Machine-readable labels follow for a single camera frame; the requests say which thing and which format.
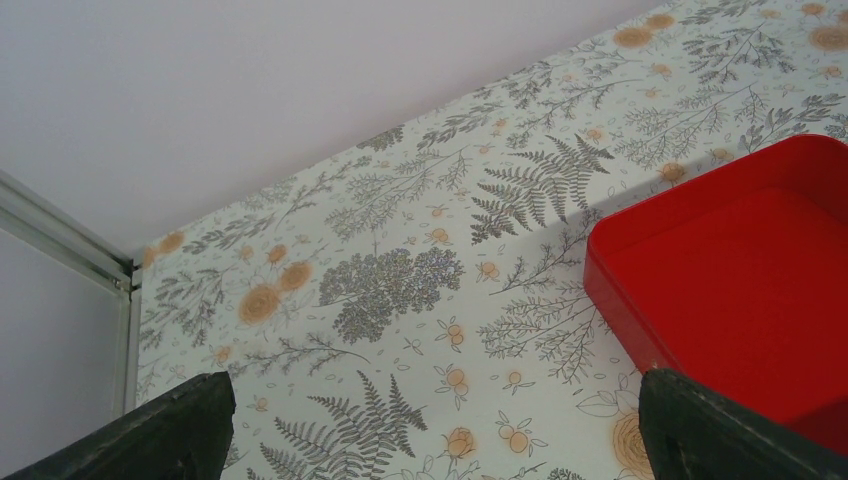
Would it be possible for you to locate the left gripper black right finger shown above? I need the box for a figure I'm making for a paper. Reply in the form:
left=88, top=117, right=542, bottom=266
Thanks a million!
left=639, top=368, right=847, bottom=479

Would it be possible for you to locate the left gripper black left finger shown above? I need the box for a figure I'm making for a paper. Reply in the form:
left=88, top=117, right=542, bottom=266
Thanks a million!
left=7, top=372, right=236, bottom=479

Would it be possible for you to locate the red square tin lid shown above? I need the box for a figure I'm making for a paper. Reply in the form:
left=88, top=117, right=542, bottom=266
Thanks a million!
left=584, top=134, right=847, bottom=453

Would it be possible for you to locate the floral patterned table mat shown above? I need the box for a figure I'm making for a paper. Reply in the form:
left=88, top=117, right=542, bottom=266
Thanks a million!
left=135, top=1, right=847, bottom=479

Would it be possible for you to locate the aluminium corner frame post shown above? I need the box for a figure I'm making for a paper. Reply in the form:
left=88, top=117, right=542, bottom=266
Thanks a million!
left=1, top=171, right=140, bottom=418

